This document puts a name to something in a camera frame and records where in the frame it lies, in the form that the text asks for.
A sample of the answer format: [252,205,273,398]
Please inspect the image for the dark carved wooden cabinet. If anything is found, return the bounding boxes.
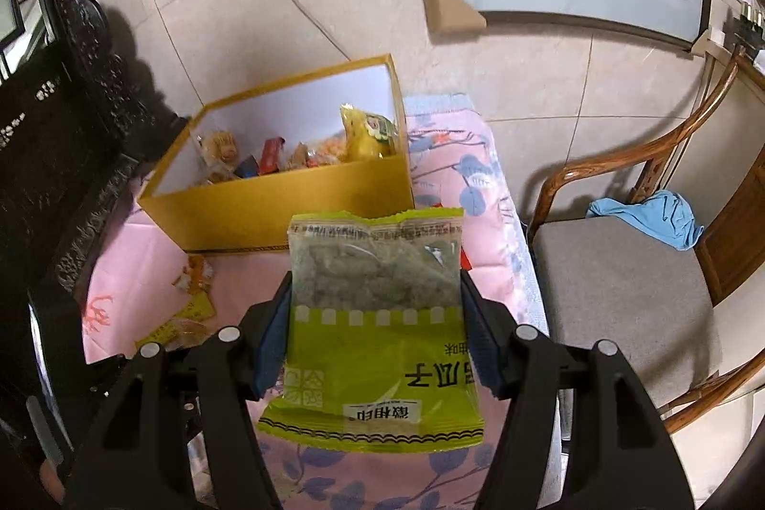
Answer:
[0,0,192,510]

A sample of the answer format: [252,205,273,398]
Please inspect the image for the cardboard corner protector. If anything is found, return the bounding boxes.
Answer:
[421,0,486,34]

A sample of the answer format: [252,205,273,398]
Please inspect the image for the wooden armchair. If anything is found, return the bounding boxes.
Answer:
[526,50,765,433]

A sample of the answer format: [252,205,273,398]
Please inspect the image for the blue cloth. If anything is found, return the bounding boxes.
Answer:
[586,190,705,251]

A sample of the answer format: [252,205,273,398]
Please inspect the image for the person's left hand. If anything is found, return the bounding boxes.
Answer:
[41,459,66,505]

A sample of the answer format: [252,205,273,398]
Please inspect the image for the yellow green snack packet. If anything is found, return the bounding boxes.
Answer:
[340,104,400,161]

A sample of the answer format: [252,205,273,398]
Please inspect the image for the red snack packet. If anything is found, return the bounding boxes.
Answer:
[260,136,286,173]

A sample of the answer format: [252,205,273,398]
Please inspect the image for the orange clear snack packet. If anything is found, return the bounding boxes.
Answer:
[287,133,350,169]

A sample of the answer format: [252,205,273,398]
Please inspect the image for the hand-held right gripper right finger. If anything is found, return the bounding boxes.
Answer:
[457,268,697,510]

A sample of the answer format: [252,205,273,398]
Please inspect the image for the silver framed picture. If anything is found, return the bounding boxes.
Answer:
[0,0,28,77]

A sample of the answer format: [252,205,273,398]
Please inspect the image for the pink floral blanket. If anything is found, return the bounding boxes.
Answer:
[80,93,551,510]

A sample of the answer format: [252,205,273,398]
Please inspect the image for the green seed snack packet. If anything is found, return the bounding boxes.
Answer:
[257,208,488,454]

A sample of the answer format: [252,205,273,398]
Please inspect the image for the cartoon print snack packet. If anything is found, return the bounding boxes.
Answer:
[197,128,240,184]

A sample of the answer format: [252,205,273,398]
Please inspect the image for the yellow cardboard box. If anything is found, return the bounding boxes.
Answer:
[136,54,416,253]

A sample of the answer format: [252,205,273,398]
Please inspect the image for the black metal fixture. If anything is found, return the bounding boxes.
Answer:
[723,0,765,69]

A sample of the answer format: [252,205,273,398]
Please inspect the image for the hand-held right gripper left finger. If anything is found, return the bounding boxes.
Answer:
[63,271,294,510]

